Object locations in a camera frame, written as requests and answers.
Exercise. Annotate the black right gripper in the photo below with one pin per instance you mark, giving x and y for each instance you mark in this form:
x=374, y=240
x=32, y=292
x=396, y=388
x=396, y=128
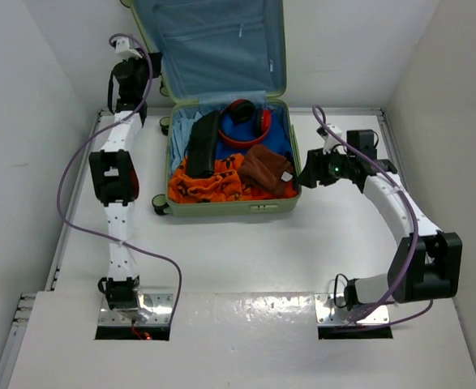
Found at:
x=315, y=168

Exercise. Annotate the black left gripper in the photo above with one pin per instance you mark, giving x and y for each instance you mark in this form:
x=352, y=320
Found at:
x=156, y=64

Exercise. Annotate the brown towel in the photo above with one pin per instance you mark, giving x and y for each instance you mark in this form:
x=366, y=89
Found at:
x=269, y=169

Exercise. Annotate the light blue trousers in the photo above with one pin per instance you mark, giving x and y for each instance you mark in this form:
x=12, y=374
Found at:
x=180, y=139

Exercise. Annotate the light green suitcase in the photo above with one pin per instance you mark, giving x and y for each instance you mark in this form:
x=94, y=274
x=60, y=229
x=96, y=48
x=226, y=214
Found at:
x=215, y=52

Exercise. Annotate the black pouch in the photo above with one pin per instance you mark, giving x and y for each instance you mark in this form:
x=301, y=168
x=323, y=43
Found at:
x=201, y=149

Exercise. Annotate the red black headphones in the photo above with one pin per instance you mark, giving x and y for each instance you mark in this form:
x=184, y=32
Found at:
x=241, y=111

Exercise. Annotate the orange black patterned towel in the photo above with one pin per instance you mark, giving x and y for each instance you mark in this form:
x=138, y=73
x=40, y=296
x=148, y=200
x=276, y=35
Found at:
x=224, y=185

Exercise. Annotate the plain orange shirt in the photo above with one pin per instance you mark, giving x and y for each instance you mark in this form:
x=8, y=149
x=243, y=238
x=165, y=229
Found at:
x=253, y=191

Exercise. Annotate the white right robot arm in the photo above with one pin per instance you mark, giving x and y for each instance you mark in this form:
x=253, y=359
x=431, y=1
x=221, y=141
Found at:
x=427, y=263

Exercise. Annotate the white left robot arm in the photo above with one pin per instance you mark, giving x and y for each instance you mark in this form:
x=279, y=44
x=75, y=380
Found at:
x=116, y=185

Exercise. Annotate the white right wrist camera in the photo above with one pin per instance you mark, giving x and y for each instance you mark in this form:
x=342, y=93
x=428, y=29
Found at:
x=332, y=137

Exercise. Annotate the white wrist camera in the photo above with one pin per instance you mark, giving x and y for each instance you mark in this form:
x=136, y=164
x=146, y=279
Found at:
x=332, y=137
x=123, y=49

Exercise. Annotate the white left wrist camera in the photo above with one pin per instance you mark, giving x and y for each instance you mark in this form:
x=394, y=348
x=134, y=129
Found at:
x=123, y=49

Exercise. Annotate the right aluminium table rail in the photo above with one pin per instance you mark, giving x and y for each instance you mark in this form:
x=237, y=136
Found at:
x=394, y=154

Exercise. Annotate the aluminium table rail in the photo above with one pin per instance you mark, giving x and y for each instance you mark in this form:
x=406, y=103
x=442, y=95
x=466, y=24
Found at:
x=15, y=337
x=394, y=154

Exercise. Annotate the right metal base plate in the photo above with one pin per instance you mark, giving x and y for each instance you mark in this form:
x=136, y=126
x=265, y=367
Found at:
x=329, y=315

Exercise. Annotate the metal base plate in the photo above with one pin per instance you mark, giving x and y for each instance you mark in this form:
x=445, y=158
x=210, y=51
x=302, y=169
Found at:
x=153, y=310
x=329, y=315

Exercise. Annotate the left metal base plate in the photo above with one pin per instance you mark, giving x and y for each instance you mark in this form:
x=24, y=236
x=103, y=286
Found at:
x=153, y=310

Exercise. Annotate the left aluminium table rail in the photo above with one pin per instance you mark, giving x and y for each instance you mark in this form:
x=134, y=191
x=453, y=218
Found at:
x=15, y=337

